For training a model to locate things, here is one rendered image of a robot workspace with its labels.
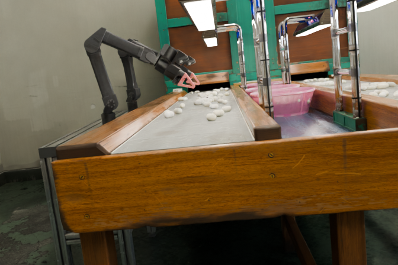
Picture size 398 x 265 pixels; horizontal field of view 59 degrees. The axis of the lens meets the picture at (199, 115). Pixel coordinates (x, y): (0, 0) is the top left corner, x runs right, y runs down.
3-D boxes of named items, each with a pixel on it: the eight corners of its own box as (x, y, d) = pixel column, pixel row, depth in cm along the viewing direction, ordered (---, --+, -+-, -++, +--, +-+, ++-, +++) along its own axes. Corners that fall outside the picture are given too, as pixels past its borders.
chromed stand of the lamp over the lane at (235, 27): (215, 108, 195) (206, 26, 190) (215, 104, 215) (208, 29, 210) (249, 104, 194) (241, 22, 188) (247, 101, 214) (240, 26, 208)
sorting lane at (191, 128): (111, 163, 74) (109, 153, 74) (188, 96, 253) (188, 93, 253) (255, 149, 72) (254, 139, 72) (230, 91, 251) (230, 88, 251)
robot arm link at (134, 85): (141, 97, 222) (131, 45, 219) (137, 99, 216) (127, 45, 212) (132, 99, 224) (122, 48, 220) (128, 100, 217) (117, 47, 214)
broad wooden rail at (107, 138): (67, 230, 77) (53, 147, 74) (174, 116, 256) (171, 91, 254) (121, 226, 76) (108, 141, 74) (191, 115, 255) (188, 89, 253)
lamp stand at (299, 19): (288, 100, 193) (282, 17, 187) (282, 97, 212) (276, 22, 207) (324, 97, 191) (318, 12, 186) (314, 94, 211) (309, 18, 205)
